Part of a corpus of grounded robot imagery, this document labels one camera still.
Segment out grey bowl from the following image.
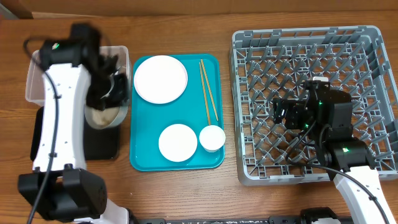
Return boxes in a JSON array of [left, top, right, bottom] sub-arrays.
[[84, 73, 130, 130]]

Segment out white cup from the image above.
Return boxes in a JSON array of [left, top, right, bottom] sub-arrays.
[[199, 125, 226, 152]]

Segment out small pink bowl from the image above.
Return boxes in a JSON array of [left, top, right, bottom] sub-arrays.
[[159, 124, 198, 162]]

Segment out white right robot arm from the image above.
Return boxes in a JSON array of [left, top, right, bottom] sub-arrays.
[[272, 77, 395, 223]]

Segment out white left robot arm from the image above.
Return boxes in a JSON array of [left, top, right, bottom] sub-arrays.
[[17, 23, 136, 223]]

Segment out grey dishwasher rack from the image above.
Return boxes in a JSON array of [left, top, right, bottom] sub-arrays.
[[230, 26, 397, 186]]

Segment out clear plastic waste bin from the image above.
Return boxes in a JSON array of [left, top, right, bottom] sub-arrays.
[[25, 45, 132, 106]]

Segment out large pink plate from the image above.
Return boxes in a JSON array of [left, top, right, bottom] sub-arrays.
[[133, 55, 188, 104]]

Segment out black tray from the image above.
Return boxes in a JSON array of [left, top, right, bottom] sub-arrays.
[[30, 107, 121, 161]]

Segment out left wooden chopstick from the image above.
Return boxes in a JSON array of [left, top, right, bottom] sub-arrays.
[[199, 62, 211, 125]]

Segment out wooden chopstick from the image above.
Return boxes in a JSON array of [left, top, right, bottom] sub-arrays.
[[199, 62, 211, 125], [200, 59, 219, 121]]

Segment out teal serving tray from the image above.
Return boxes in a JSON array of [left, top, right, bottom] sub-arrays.
[[129, 54, 225, 172]]

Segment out right wooden chopstick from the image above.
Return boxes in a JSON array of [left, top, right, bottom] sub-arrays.
[[200, 59, 219, 121]]

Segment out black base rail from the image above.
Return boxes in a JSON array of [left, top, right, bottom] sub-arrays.
[[133, 216, 355, 224]]

